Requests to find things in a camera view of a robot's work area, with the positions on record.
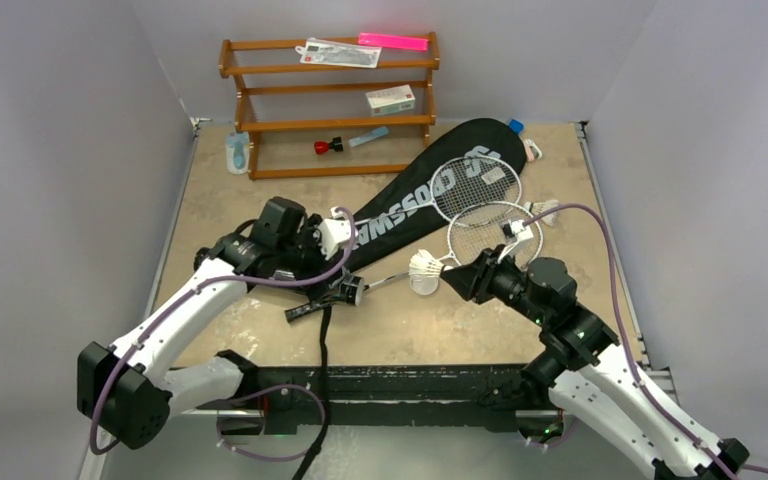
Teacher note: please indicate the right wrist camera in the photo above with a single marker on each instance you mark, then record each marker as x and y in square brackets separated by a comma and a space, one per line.
[517, 235]

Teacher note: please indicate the pink ruler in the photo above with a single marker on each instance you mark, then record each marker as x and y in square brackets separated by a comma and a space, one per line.
[408, 43]

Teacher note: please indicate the white feather shuttlecock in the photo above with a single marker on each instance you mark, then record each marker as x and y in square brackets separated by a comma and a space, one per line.
[424, 265]

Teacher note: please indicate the pink white small object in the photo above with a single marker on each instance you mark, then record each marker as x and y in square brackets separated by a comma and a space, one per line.
[533, 151]

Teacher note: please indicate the white badminton racket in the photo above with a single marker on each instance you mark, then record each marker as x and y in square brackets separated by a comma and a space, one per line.
[458, 184]
[479, 227]

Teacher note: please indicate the red black stamp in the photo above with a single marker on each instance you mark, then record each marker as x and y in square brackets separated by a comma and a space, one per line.
[323, 147]

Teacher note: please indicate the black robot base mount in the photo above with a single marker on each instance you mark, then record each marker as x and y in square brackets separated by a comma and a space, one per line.
[494, 397]

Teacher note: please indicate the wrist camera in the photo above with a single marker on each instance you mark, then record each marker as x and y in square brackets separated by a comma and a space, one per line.
[335, 232]
[517, 235]

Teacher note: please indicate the light blue tube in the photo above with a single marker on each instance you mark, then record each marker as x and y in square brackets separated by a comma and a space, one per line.
[368, 137]

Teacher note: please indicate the clear tube lid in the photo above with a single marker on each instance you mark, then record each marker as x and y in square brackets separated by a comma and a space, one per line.
[424, 286]

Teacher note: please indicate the wooden shelf rack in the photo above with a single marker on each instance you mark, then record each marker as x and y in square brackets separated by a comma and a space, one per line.
[276, 93]

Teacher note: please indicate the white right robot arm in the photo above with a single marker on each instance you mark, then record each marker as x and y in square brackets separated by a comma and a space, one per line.
[584, 371]

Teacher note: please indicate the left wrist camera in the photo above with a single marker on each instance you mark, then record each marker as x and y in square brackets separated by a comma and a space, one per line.
[335, 232]

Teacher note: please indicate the blue small object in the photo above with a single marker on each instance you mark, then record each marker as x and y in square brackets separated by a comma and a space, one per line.
[516, 126]

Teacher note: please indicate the far white shuttlecock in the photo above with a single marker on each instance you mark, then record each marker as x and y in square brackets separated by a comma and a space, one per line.
[542, 209]

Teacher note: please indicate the black racket bag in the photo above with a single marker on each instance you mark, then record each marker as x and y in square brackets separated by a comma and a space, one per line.
[380, 238]

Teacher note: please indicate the white red small box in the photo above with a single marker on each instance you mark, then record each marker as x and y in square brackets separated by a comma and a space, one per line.
[389, 101]

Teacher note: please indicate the blue white packaged item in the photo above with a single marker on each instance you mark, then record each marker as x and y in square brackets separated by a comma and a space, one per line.
[237, 152]

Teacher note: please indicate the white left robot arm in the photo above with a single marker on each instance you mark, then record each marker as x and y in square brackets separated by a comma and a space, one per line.
[129, 388]

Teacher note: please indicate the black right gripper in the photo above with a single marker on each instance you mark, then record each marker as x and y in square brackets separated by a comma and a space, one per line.
[480, 273]

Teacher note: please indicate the upper white badminton racket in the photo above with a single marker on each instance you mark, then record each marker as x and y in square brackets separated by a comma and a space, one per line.
[458, 184]

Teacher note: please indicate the lower white badminton racket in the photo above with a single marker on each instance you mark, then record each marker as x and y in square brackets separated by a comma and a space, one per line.
[479, 227]

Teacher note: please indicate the black shuttlecock tube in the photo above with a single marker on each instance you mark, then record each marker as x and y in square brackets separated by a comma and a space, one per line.
[348, 290]

